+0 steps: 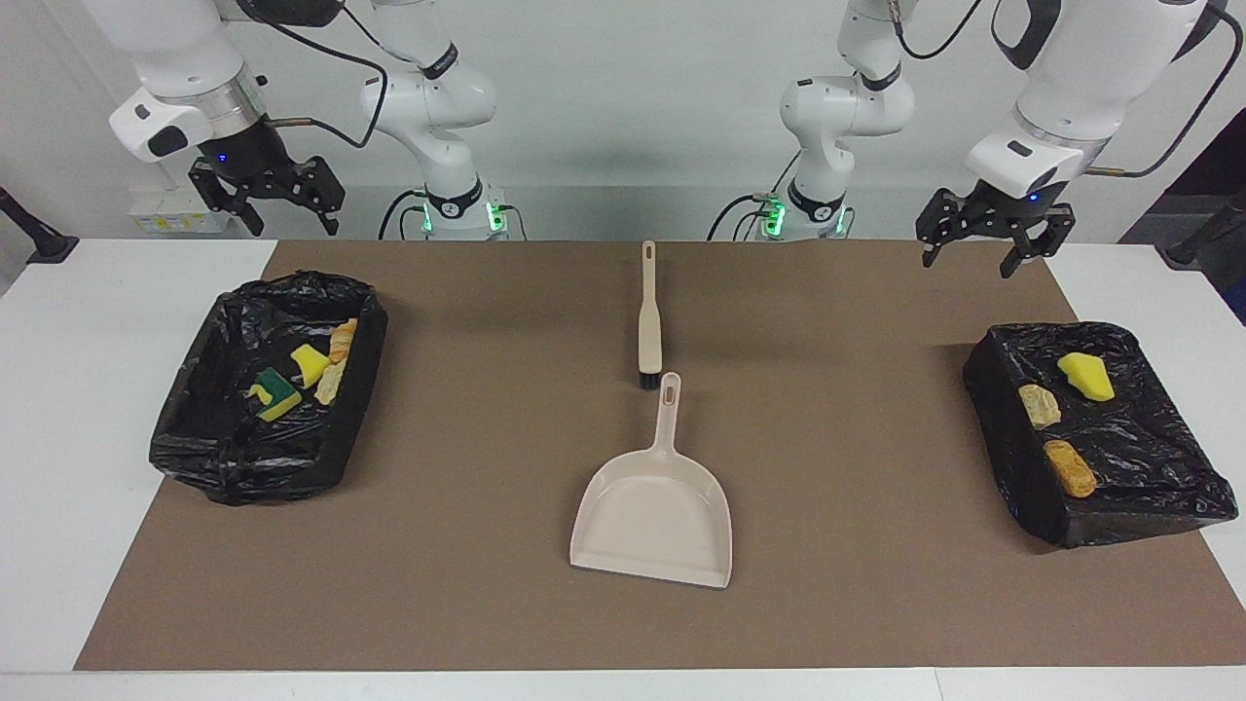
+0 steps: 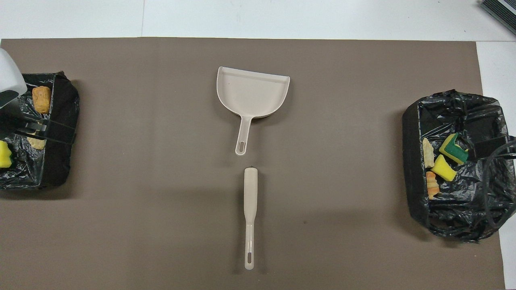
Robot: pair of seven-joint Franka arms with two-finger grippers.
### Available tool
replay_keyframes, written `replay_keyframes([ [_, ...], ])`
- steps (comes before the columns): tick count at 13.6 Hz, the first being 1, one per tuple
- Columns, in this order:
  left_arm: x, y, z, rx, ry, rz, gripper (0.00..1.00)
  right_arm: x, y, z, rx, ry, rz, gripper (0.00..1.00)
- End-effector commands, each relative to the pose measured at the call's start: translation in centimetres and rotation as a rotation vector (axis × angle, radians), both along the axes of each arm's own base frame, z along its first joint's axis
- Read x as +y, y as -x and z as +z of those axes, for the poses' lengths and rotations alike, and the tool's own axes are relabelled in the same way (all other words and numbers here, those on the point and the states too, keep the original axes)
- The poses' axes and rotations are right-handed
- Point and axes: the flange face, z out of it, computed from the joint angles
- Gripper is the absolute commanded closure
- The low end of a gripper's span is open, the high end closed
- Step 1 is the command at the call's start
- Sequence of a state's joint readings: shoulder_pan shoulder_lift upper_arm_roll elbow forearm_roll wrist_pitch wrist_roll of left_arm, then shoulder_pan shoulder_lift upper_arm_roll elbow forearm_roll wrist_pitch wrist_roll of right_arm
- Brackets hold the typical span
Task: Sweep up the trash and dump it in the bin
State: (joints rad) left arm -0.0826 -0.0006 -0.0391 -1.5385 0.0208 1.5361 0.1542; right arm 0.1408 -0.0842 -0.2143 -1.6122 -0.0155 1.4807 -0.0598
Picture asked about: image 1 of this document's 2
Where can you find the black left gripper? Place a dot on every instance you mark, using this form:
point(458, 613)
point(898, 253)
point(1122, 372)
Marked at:
point(1007, 206)

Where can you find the brown oval bread roll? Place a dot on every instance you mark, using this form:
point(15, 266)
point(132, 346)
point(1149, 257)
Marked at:
point(1071, 469)

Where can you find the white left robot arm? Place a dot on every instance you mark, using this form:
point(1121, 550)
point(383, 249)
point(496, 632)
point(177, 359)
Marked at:
point(847, 107)

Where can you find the black clamp stand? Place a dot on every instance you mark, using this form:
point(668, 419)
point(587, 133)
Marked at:
point(39, 239)
point(1202, 239)

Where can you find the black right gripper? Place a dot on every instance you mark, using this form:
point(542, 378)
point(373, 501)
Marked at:
point(248, 156)

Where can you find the brown table mat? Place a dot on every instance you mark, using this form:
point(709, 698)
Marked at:
point(487, 623)

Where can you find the pale torn bread piece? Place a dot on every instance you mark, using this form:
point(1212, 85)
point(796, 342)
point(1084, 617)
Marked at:
point(329, 385)

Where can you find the small striped croissant piece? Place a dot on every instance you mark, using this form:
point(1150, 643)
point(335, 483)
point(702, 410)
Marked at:
point(1040, 406)

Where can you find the black bag-lined bin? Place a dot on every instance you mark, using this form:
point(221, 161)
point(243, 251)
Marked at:
point(224, 438)
point(1139, 458)

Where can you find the beige plastic dustpan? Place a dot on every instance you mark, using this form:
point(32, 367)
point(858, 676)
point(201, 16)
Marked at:
point(652, 516)

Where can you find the beige hand brush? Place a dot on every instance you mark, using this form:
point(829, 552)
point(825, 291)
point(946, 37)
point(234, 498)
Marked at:
point(649, 321)

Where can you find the long striped croissant piece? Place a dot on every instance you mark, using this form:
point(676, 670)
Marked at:
point(343, 341)

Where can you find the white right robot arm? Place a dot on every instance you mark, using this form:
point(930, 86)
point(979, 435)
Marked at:
point(428, 107)

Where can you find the yellow green sponge piece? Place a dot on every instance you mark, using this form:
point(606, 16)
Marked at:
point(311, 364)
point(1088, 377)
point(277, 397)

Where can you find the white wall socket box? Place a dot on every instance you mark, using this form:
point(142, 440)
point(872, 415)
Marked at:
point(165, 216)

